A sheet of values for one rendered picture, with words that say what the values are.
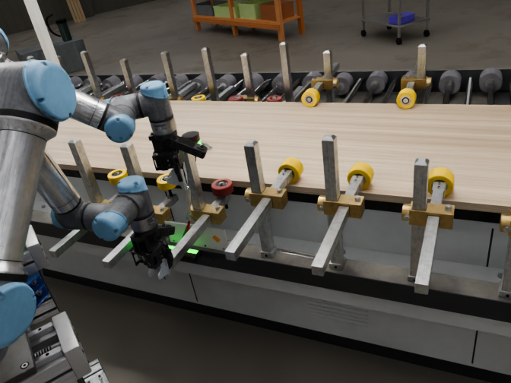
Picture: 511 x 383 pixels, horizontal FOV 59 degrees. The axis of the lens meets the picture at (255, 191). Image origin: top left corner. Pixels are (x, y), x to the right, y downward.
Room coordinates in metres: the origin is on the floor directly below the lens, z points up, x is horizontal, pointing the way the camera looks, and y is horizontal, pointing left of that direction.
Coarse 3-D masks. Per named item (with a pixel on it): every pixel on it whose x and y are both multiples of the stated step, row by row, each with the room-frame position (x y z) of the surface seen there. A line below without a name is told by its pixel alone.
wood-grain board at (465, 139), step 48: (48, 144) 2.19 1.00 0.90; (96, 144) 2.08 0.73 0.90; (144, 144) 1.98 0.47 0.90; (240, 144) 1.80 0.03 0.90; (288, 144) 1.72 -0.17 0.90; (384, 144) 1.57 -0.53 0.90; (432, 144) 1.51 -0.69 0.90; (480, 144) 1.45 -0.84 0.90; (384, 192) 1.24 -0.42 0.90; (480, 192) 1.15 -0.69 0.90
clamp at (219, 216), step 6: (210, 204) 1.40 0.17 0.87; (192, 210) 1.38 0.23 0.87; (198, 210) 1.37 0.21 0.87; (204, 210) 1.37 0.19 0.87; (210, 210) 1.36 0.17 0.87; (222, 210) 1.36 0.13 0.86; (198, 216) 1.37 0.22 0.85; (216, 216) 1.34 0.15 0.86; (222, 216) 1.35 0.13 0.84; (216, 222) 1.34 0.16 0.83; (222, 222) 1.34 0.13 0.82
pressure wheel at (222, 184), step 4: (216, 180) 1.51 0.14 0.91; (220, 180) 1.50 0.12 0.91; (224, 180) 1.50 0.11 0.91; (228, 180) 1.49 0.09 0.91; (212, 184) 1.48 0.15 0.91; (216, 184) 1.48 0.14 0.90; (220, 184) 1.47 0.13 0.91; (224, 184) 1.47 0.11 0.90; (228, 184) 1.46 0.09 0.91; (232, 184) 1.47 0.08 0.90; (212, 188) 1.46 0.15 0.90; (216, 188) 1.44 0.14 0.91; (220, 188) 1.44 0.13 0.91; (224, 188) 1.44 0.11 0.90; (228, 188) 1.44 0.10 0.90; (232, 188) 1.46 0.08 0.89; (216, 192) 1.44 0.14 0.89; (220, 192) 1.44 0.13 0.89; (224, 192) 1.44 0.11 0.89; (228, 192) 1.44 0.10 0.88; (220, 196) 1.44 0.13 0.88
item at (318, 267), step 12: (360, 180) 1.24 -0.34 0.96; (348, 192) 1.18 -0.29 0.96; (336, 216) 1.07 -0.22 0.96; (348, 216) 1.10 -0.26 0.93; (336, 228) 1.01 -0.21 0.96; (324, 240) 0.97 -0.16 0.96; (336, 240) 0.98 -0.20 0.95; (324, 252) 0.92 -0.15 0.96; (312, 264) 0.88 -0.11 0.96; (324, 264) 0.88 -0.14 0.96
